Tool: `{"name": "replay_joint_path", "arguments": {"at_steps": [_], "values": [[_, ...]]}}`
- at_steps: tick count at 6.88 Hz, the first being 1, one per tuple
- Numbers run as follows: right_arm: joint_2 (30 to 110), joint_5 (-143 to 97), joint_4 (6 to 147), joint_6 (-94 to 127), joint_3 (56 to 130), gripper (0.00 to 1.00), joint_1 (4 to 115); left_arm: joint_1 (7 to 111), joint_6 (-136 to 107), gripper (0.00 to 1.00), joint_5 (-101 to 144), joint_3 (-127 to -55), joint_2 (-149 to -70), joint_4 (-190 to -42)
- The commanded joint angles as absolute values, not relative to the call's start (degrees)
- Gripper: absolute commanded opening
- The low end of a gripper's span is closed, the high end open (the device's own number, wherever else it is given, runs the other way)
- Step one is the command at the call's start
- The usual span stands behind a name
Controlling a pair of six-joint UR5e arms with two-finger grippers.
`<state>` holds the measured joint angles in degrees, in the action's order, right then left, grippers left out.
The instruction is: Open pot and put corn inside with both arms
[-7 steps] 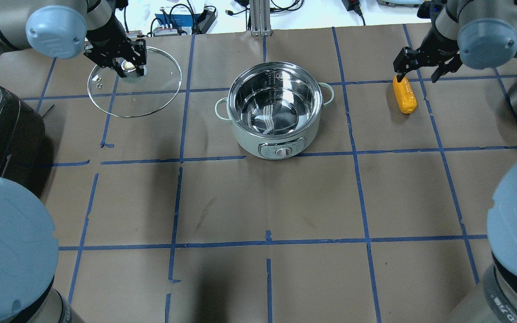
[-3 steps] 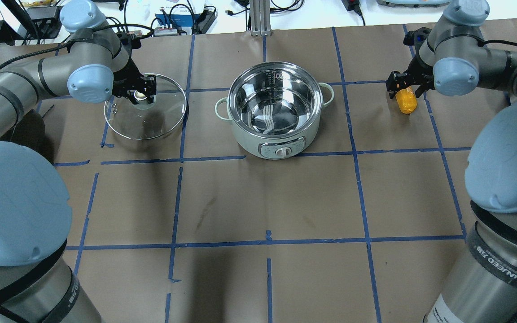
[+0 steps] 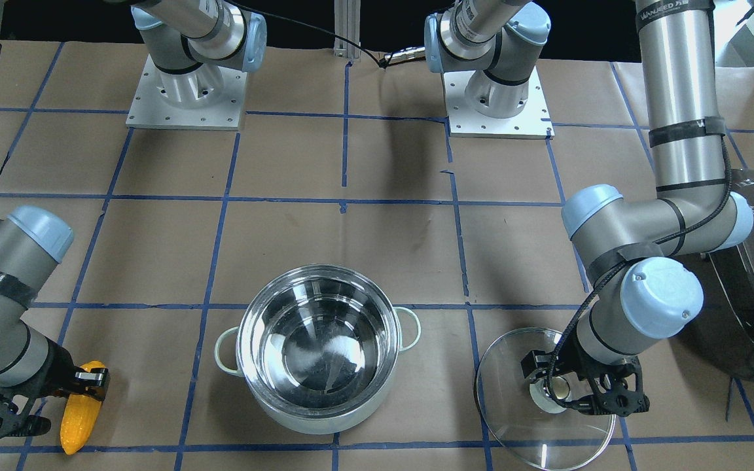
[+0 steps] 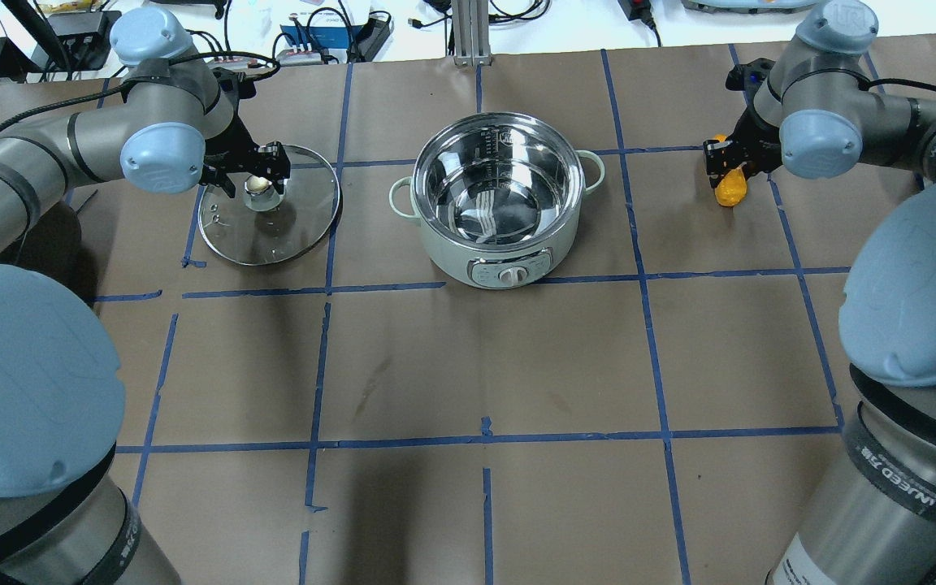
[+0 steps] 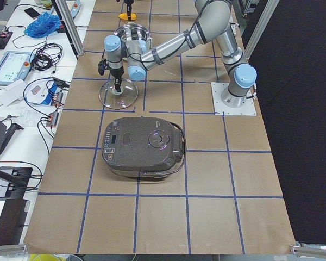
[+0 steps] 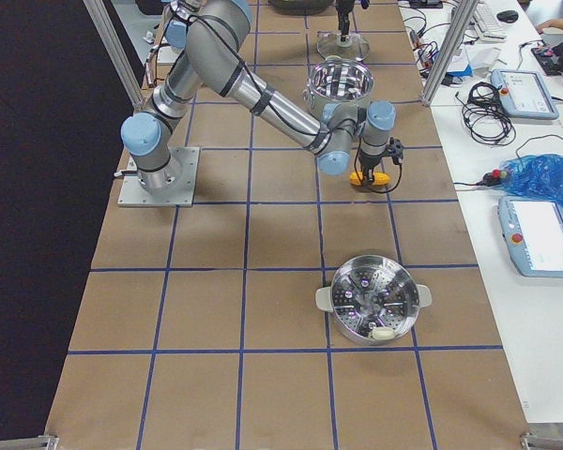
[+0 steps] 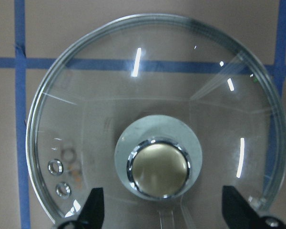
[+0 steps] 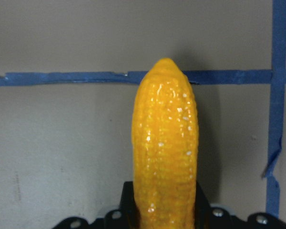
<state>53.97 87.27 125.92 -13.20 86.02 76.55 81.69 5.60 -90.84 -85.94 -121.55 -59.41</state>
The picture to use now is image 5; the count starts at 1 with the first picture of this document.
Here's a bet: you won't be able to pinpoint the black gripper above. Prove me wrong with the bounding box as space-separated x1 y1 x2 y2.
124 0 134 20
109 67 123 93

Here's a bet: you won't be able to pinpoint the glass pot lid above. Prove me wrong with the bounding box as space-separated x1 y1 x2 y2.
98 78 139 110

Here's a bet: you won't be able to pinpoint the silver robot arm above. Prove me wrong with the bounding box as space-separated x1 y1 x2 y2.
98 1 257 108

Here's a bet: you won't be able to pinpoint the pale green electric pot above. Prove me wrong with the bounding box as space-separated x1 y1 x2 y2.
114 22 153 52

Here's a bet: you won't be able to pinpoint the black rice cooker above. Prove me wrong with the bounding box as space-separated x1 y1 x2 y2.
102 117 186 179

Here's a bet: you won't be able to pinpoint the white round device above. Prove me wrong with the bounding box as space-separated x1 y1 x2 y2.
24 80 57 105

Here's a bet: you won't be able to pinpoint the blue plastic bag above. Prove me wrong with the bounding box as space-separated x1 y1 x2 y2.
24 13 61 39

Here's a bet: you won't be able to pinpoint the black smartphone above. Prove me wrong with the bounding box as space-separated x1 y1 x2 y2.
24 7 41 19

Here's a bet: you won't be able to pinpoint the teach pendant tablet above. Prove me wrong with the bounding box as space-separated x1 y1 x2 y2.
0 51 34 86

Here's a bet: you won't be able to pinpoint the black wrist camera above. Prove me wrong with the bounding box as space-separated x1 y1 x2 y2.
98 59 108 76

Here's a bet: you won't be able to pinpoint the aluminium frame post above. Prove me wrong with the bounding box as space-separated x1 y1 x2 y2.
52 0 84 59

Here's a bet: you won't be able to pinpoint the coiled black cables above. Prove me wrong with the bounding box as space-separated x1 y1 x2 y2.
31 43 64 72

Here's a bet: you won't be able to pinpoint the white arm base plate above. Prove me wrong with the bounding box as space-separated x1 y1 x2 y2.
211 82 257 116

